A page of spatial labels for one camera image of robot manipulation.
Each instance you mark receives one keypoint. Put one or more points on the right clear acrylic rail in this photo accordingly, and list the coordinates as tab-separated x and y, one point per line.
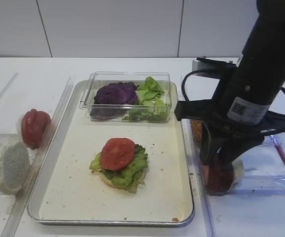
202	224

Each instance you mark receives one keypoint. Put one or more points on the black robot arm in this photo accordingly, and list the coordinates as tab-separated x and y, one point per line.
266	42

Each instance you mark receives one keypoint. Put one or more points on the white block behind meat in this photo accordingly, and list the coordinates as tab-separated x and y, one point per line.
238	170

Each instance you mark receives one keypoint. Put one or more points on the clear acrylic rail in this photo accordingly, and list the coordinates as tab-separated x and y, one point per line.
23	196
202	224

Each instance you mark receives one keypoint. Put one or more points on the left clear acrylic rail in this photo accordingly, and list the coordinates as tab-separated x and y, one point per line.
23	196

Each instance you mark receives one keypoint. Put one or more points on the metal baking tray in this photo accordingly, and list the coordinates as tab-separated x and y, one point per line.
66	192

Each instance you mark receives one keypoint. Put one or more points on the tomato slice on bun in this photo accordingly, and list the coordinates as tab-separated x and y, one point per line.
117	153

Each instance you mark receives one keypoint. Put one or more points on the stack of tomato slices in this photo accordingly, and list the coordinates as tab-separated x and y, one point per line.
33	126

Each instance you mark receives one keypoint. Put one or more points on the front sesame bun top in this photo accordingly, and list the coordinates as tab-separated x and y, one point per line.
196	126

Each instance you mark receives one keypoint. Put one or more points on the green lettuce in container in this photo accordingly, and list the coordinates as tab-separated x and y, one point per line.
151	107

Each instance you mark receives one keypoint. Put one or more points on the right upper clear holder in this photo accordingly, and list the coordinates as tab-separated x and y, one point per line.
271	141

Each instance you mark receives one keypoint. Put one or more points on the bottom bun on tray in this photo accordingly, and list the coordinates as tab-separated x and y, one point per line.
131	188

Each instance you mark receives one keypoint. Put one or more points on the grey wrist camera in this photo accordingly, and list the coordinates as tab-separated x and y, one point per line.
201	67

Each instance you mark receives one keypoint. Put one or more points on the far left clear rail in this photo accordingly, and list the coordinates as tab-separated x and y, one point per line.
8	85

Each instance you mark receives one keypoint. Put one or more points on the clear plastic container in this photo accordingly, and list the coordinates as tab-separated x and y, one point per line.
100	79

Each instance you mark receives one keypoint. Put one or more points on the clear holder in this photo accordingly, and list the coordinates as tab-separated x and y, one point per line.
271	141
255	186

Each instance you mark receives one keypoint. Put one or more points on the lettuce leaf on bun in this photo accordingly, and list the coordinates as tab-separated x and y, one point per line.
128	174

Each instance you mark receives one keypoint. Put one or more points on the stack of meat slices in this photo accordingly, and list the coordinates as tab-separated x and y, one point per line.
217	177

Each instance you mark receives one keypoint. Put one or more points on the purple cabbage leaves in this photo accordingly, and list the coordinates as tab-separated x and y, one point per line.
113	94

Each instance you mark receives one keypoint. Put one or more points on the right lower clear holder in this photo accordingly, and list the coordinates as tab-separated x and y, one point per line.
255	186

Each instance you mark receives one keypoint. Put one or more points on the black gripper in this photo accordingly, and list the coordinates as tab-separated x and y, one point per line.
237	117

